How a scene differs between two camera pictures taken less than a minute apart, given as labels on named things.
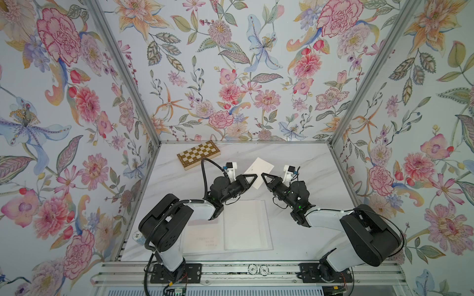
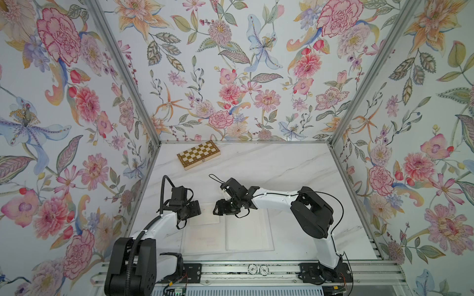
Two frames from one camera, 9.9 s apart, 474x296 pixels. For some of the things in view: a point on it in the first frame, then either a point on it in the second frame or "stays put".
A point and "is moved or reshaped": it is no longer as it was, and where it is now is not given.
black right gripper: (274, 187) to (222, 208)
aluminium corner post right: (401, 13) stays put
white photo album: (244, 226) stays put
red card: (257, 168) is moved or reshaped
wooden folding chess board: (193, 156) stays put
